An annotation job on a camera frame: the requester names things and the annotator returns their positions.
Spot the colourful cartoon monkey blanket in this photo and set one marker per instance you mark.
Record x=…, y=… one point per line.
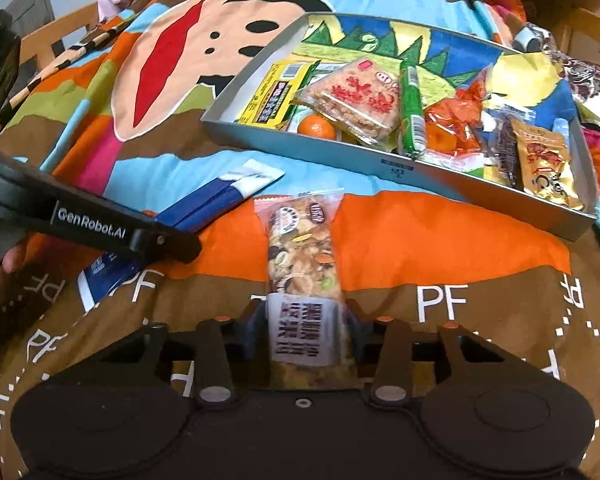
x=125, y=122

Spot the person's left hand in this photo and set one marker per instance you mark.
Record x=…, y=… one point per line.
x=0, y=279

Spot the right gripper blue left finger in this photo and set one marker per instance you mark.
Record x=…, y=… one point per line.
x=254, y=334

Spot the green stick snack packet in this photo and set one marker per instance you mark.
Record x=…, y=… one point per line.
x=412, y=134

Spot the clear rice cracker packet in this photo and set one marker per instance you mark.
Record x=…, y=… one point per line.
x=361, y=98

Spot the yellow snack packet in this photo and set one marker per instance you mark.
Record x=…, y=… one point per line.
x=272, y=104

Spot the grey door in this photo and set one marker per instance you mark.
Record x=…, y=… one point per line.
x=29, y=15

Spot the orange red snack packet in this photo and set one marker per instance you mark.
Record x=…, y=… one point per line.
x=451, y=123

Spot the floral satin quilt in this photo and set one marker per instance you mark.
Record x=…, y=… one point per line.
x=583, y=78

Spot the blue snack stick packet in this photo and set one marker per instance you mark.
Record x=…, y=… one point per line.
x=109, y=270

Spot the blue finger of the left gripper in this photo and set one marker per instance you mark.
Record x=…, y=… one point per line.
x=198, y=209

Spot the illustrated cardboard snack box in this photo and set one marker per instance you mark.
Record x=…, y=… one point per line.
x=522, y=85

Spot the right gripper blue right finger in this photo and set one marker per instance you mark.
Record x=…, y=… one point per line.
x=364, y=339

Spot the small orange fruit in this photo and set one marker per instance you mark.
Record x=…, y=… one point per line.
x=317, y=127

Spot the mixed nut bar packet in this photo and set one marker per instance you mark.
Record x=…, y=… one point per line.
x=308, y=337

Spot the gold foil snack packet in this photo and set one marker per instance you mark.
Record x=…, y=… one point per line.
x=545, y=165

